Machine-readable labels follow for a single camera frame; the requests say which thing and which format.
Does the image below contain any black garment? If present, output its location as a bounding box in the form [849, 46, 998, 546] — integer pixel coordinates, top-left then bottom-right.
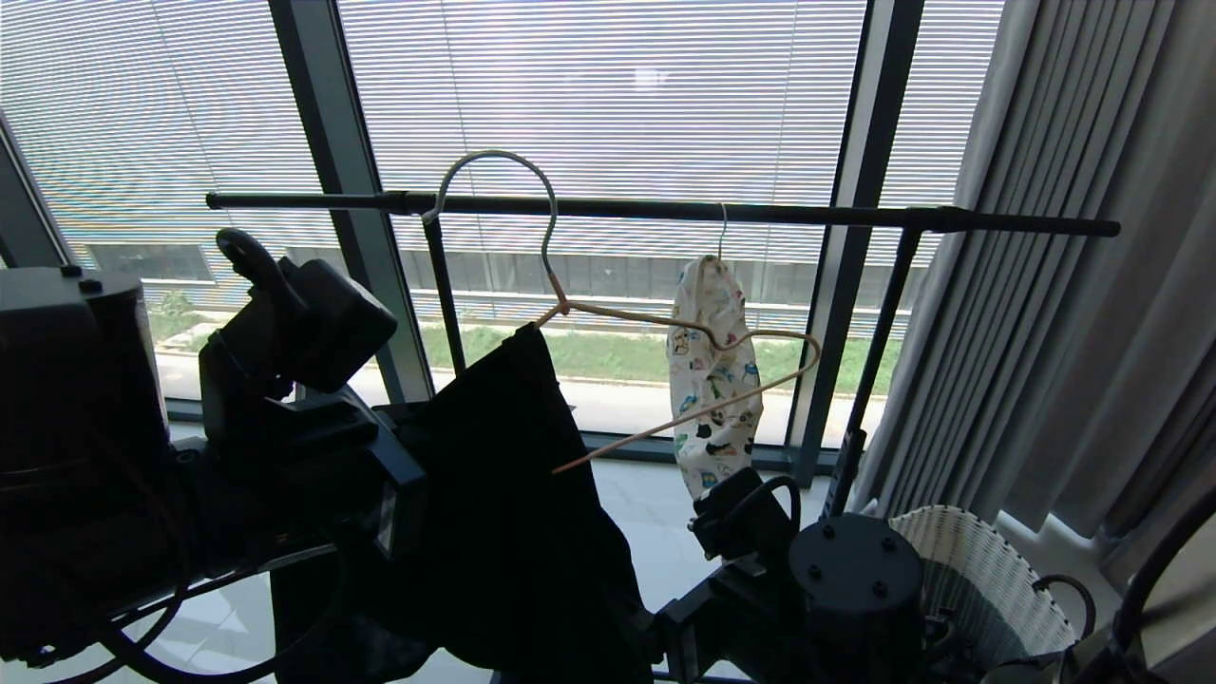
[271, 323, 658, 684]

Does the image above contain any cream printed garment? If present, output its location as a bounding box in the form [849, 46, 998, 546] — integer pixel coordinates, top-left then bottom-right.
[667, 255, 764, 502]

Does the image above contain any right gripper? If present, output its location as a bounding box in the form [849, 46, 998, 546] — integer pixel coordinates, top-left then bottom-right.
[654, 560, 799, 684]

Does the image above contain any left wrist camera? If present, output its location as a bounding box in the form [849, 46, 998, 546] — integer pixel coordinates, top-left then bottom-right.
[198, 228, 398, 447]

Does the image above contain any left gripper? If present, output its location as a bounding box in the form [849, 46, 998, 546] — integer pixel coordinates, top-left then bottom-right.
[190, 404, 430, 571]

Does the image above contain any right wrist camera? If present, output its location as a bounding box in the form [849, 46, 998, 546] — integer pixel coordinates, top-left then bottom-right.
[691, 467, 804, 563]

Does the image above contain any beige curtain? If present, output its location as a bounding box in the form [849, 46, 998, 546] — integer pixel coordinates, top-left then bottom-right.
[855, 0, 1216, 590]

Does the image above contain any white laundry basket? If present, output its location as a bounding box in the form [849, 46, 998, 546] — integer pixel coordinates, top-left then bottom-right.
[888, 505, 1098, 684]

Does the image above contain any black clothes rack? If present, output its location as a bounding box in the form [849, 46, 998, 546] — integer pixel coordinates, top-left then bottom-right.
[206, 193, 1122, 519]

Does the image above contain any window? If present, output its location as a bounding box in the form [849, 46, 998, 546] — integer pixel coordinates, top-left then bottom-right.
[0, 0, 1008, 487]

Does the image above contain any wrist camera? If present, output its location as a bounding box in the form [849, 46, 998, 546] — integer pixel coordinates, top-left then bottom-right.
[198, 228, 398, 447]
[691, 467, 804, 563]

